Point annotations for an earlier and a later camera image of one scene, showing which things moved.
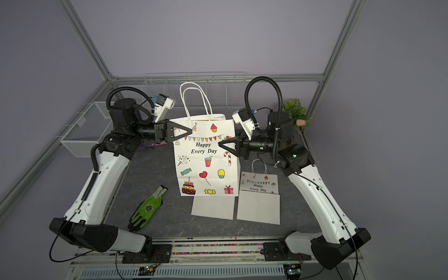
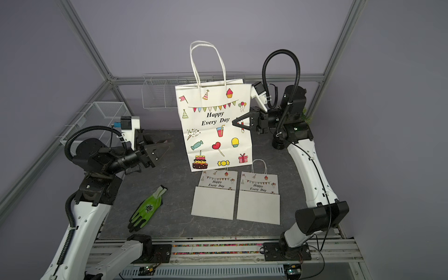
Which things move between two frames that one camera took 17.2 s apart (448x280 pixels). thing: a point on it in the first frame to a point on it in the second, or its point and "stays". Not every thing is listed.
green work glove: (148, 209) stays
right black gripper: (242, 146) to (258, 118)
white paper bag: (220, 207) stays
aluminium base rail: (207, 259) stays
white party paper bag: (259, 199) stays
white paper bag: (205, 168) to (209, 106)
